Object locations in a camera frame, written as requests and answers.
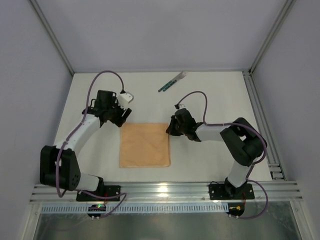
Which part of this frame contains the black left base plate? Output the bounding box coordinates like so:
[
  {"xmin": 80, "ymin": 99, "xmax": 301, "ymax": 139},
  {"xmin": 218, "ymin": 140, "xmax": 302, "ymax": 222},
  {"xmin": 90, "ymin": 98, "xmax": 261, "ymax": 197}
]
[{"xmin": 76, "ymin": 185, "xmax": 121, "ymax": 202}]

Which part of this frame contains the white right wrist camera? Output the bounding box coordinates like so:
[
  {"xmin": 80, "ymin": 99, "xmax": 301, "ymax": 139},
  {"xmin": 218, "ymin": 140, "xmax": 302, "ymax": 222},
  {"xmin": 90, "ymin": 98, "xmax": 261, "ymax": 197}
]
[{"xmin": 174, "ymin": 103, "xmax": 186, "ymax": 110}]

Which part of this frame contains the frame post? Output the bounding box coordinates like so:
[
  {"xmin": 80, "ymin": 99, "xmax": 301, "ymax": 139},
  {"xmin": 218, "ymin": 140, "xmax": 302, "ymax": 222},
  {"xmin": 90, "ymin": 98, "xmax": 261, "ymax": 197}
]
[
  {"xmin": 249, "ymin": 0, "xmax": 297, "ymax": 74},
  {"xmin": 28, "ymin": 0, "xmax": 75, "ymax": 76}
]

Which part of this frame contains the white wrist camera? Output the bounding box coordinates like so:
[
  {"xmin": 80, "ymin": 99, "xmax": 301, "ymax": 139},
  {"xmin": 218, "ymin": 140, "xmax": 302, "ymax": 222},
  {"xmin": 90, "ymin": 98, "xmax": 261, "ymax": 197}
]
[
  {"xmin": 174, "ymin": 103, "xmax": 186, "ymax": 110},
  {"xmin": 117, "ymin": 92, "xmax": 134, "ymax": 105}
]

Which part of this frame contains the left back frame post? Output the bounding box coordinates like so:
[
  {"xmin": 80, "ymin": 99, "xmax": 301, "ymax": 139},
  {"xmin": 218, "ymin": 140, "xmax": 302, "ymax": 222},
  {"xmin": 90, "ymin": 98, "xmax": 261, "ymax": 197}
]
[{"xmin": 28, "ymin": 0, "xmax": 75, "ymax": 76}]

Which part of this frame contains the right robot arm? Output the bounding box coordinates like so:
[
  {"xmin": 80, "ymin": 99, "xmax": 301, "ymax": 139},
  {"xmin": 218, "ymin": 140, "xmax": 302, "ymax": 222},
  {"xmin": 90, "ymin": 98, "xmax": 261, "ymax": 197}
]
[{"xmin": 165, "ymin": 108, "xmax": 267, "ymax": 200}]

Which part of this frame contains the right back frame post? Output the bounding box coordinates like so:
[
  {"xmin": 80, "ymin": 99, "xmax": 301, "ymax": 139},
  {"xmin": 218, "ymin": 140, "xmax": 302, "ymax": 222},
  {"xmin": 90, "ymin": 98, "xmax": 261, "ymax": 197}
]
[{"xmin": 249, "ymin": 0, "xmax": 297, "ymax": 74}]

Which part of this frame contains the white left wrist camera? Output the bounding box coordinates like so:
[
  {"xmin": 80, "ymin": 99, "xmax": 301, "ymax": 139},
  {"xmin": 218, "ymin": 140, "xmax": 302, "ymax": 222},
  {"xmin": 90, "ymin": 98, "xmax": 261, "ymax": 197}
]
[{"xmin": 117, "ymin": 92, "xmax": 134, "ymax": 105}]

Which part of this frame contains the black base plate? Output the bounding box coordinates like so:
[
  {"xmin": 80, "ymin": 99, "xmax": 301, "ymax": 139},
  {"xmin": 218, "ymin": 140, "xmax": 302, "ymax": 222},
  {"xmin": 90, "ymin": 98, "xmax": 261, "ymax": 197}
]
[
  {"xmin": 208, "ymin": 182, "xmax": 255, "ymax": 200},
  {"xmin": 76, "ymin": 185, "xmax": 121, "ymax": 202}
]

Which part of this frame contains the peach satin napkin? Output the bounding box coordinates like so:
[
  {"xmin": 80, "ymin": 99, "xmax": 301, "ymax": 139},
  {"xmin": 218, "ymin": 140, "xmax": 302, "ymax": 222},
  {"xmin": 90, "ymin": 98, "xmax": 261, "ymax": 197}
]
[{"xmin": 119, "ymin": 123, "xmax": 171, "ymax": 168}]

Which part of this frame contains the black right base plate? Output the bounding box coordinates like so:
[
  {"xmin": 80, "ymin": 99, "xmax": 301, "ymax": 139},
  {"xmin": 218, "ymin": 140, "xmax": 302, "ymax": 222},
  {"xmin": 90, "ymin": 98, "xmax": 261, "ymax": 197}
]
[{"xmin": 208, "ymin": 182, "xmax": 255, "ymax": 200}]

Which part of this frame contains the green handled knife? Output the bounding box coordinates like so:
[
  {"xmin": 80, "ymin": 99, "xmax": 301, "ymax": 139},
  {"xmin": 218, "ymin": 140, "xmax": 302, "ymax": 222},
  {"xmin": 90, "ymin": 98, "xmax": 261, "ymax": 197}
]
[{"xmin": 158, "ymin": 75, "xmax": 183, "ymax": 92}]

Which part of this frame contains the right side frame rail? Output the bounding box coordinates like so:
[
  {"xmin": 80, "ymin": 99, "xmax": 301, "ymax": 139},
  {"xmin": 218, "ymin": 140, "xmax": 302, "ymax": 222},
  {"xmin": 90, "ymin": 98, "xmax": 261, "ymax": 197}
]
[{"xmin": 242, "ymin": 70, "xmax": 287, "ymax": 181}]

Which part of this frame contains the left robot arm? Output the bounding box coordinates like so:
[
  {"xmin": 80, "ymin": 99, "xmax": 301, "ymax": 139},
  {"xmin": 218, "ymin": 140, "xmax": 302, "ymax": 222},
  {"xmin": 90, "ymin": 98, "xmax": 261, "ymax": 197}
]
[{"xmin": 39, "ymin": 90, "xmax": 134, "ymax": 192}]

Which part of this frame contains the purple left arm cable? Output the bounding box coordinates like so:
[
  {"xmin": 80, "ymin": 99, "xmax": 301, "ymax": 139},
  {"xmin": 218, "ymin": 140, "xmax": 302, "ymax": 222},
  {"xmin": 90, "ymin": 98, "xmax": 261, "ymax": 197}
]
[{"xmin": 55, "ymin": 70, "xmax": 128, "ymax": 221}]

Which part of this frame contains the aluminium frame rail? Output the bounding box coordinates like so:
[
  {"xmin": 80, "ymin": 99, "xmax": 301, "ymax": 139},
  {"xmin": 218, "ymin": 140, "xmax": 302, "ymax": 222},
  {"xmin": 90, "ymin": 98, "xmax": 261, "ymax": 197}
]
[{"xmin": 29, "ymin": 181, "xmax": 303, "ymax": 204}]

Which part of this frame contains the white slotted cable duct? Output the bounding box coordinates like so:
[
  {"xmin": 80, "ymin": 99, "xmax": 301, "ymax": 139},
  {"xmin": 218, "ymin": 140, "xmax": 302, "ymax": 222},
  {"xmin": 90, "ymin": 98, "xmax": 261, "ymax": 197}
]
[{"xmin": 40, "ymin": 202, "xmax": 228, "ymax": 214}]

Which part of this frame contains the right controller board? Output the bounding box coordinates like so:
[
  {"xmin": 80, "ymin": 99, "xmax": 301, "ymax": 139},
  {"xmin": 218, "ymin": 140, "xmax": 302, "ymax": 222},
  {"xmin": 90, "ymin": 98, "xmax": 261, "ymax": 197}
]
[{"xmin": 226, "ymin": 203, "xmax": 245, "ymax": 219}]

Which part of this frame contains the controller board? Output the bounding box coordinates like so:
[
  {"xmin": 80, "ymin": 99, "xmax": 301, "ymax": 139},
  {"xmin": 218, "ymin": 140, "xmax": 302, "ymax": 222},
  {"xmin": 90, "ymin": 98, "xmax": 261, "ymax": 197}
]
[
  {"xmin": 87, "ymin": 203, "xmax": 106, "ymax": 220},
  {"xmin": 226, "ymin": 203, "xmax": 245, "ymax": 219}
]

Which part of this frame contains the left controller board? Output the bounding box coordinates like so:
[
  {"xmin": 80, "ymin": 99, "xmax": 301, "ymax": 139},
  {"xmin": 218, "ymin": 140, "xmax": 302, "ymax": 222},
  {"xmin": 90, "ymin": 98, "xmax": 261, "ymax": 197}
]
[{"xmin": 87, "ymin": 203, "xmax": 106, "ymax": 220}]

